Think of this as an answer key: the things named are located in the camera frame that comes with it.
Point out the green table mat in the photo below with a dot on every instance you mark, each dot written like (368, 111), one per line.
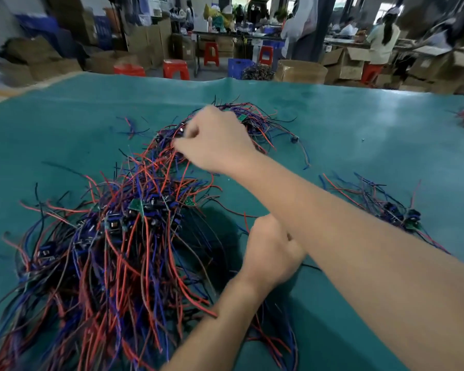
(371, 123)

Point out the red plastic stool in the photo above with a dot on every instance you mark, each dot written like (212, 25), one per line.
(266, 55)
(129, 70)
(211, 53)
(176, 68)
(371, 72)

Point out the cluster of cardboard boxes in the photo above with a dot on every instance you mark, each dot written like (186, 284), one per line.
(440, 71)

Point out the person's right forearm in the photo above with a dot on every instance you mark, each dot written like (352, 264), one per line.
(352, 243)

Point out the long work table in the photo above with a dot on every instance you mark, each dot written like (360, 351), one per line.
(236, 34)

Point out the person's right hand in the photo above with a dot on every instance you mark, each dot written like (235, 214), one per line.
(216, 142)

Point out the closed cardboard box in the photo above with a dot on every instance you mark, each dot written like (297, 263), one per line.
(301, 72)

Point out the person's left fingers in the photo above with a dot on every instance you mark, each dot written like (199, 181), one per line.
(263, 227)

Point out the tall cardboard boxes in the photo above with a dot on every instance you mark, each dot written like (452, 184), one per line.
(149, 44)

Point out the person's left forearm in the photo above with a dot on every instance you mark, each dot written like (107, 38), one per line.
(216, 328)

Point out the person's left hand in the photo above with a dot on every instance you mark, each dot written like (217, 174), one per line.
(270, 254)

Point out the person's right fingers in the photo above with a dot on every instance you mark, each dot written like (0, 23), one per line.
(189, 125)

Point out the blue plastic crate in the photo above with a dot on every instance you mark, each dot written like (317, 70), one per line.
(239, 68)

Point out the open cardboard box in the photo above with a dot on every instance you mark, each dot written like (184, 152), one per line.
(344, 67)

